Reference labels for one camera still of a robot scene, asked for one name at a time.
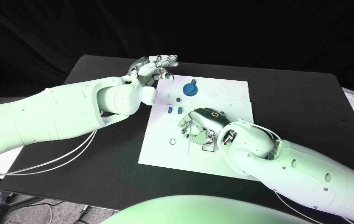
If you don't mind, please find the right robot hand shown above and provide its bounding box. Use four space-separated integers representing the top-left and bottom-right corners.
176 107 232 146

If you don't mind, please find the white cable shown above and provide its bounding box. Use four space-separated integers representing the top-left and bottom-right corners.
273 189 354 222
0 129 96 175
0 131 98 176

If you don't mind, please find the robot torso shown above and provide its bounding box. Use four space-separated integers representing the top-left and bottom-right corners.
98 195 346 224

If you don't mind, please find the white task board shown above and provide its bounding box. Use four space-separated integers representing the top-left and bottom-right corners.
137 74 261 182

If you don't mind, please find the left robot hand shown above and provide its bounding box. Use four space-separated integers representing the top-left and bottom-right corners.
127 54 179 86

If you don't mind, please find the black table frame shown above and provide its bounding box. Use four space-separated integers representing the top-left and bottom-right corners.
0 190 46 214

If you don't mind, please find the blue gear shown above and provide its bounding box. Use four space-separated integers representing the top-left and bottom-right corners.
182 83 199 97

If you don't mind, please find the black floor cable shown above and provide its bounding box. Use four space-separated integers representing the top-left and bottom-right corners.
72 205 93 224

